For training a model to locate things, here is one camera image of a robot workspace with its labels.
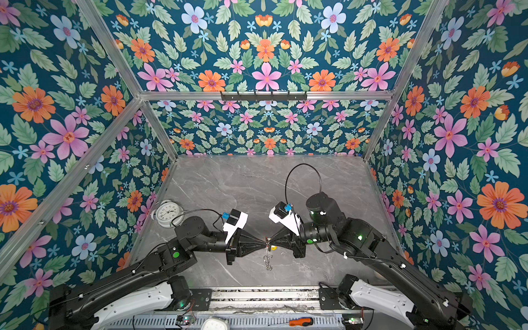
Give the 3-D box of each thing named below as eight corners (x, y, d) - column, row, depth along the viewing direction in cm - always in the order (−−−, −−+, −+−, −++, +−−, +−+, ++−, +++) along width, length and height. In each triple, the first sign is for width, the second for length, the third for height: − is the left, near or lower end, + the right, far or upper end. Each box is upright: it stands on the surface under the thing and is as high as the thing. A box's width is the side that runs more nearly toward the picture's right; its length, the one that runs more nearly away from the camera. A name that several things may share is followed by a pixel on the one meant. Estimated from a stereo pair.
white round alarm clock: (152, 220, 96) (146, 215, 93) (169, 202, 102) (165, 197, 99) (172, 232, 92) (168, 228, 89) (189, 213, 98) (186, 208, 95)
